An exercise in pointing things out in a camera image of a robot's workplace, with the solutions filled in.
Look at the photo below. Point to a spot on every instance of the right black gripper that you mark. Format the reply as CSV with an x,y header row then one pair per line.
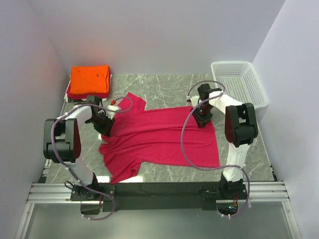
x,y
201,120

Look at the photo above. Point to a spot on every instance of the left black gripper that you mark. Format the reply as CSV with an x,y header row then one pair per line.
x,y
105,129

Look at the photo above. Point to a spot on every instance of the magenta t shirt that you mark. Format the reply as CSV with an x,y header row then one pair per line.
x,y
155,136

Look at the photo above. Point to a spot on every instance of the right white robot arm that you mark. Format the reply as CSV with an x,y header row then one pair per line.
x,y
240,130

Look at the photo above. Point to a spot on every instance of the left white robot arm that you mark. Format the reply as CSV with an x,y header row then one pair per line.
x,y
62,143

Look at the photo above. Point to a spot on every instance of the folded red t shirt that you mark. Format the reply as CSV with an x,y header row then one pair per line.
x,y
68,92

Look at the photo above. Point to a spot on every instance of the folded orange t shirt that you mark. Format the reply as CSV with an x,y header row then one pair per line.
x,y
90,79

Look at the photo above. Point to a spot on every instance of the white plastic basket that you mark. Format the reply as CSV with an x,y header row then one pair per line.
x,y
241,82

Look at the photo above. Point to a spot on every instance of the black base beam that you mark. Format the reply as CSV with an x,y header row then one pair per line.
x,y
161,196

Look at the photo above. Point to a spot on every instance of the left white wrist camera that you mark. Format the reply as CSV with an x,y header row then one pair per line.
x,y
112,109

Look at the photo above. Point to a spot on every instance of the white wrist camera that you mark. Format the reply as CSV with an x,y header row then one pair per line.
x,y
194,101
112,109

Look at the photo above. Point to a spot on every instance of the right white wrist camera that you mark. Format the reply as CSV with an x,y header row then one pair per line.
x,y
194,101

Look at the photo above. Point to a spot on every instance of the aluminium rail frame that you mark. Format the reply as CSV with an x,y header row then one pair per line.
x,y
42,193

